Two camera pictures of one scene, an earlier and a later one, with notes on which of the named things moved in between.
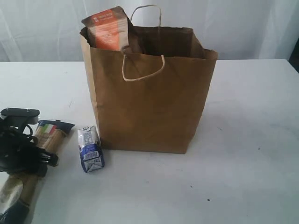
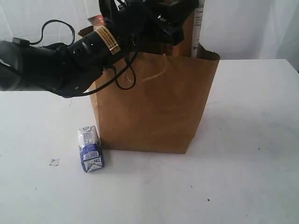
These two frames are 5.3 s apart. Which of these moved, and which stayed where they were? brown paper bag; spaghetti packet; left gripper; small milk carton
Moved: spaghetti packet; left gripper
Stayed: brown paper bag; small milk carton
